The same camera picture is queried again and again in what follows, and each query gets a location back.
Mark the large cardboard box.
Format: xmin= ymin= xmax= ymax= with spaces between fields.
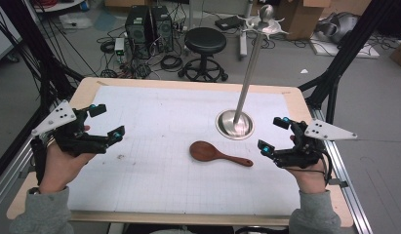
xmin=282 ymin=0 xmax=333 ymax=42

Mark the small grey power box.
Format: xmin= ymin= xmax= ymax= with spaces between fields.
xmin=113 ymin=37 xmax=126 ymax=57

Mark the person's right hand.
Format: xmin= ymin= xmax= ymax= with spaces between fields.
xmin=285 ymin=135 xmax=333 ymax=195

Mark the brown wooden spoon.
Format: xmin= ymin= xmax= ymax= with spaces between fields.
xmin=188 ymin=140 xmax=255 ymax=168

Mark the black round stool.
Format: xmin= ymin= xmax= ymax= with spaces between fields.
xmin=177 ymin=26 xmax=229 ymax=83

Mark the black frame strut with cables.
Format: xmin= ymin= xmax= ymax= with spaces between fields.
xmin=0 ymin=0 xmax=86 ymax=119

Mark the white power strip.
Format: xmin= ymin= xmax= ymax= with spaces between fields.
xmin=238 ymin=30 xmax=249 ymax=59

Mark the steel utensil stand with hooks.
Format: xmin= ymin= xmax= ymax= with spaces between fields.
xmin=215 ymin=3 xmax=290 ymax=141

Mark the clear plastic bag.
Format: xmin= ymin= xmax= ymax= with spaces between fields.
xmin=59 ymin=12 xmax=94 ymax=31

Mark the black flat device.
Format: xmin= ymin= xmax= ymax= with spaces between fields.
xmin=215 ymin=15 xmax=247 ymax=32

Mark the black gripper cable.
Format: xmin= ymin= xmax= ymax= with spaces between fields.
xmin=29 ymin=136 xmax=48 ymax=187
xmin=284 ymin=149 xmax=335 ymax=187

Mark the black computer tower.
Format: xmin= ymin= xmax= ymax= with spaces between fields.
xmin=150 ymin=5 xmax=175 ymax=54
xmin=124 ymin=5 xmax=153 ymax=60

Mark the coiled black cable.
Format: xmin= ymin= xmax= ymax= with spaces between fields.
xmin=160 ymin=54 xmax=184 ymax=71

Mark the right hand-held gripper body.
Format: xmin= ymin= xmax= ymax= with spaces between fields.
xmin=271 ymin=118 xmax=358 ymax=170

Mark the white grid mat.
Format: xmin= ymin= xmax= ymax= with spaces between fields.
xmin=66 ymin=85 xmax=301 ymax=216

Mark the person's left hand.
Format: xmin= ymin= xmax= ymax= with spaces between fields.
xmin=38 ymin=125 xmax=97 ymax=195

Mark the aluminium rail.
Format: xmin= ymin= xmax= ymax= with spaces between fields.
xmin=309 ymin=106 xmax=375 ymax=234
xmin=0 ymin=135 xmax=38 ymax=214

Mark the grey bag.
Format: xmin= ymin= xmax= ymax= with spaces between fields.
xmin=314 ymin=12 xmax=360 ymax=45

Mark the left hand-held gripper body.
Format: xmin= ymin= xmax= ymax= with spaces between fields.
xmin=30 ymin=99 xmax=110 ymax=158

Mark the small cardboard box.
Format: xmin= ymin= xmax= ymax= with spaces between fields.
xmin=389 ymin=30 xmax=401 ymax=71

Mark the white flat board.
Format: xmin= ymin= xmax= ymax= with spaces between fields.
xmin=309 ymin=32 xmax=381 ymax=59

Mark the white round table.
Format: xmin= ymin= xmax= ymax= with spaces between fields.
xmin=31 ymin=0 xmax=87 ymax=14

